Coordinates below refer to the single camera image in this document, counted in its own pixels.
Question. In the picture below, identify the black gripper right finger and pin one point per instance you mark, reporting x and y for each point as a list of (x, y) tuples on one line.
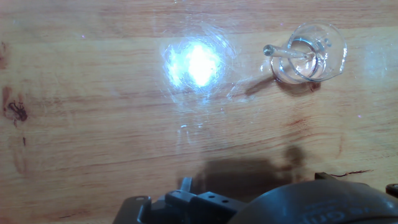
[(323, 176)]

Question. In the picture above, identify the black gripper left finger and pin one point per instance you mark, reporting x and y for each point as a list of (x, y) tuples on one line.
[(205, 202)]

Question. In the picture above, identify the glossy wooden board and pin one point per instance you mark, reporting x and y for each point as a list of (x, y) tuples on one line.
[(93, 124)]

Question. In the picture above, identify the glass beaker with water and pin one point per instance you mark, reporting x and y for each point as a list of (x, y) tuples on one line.
[(337, 40)]

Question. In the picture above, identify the clear glass stirring rod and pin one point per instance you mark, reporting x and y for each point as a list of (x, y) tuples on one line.
[(280, 52)]

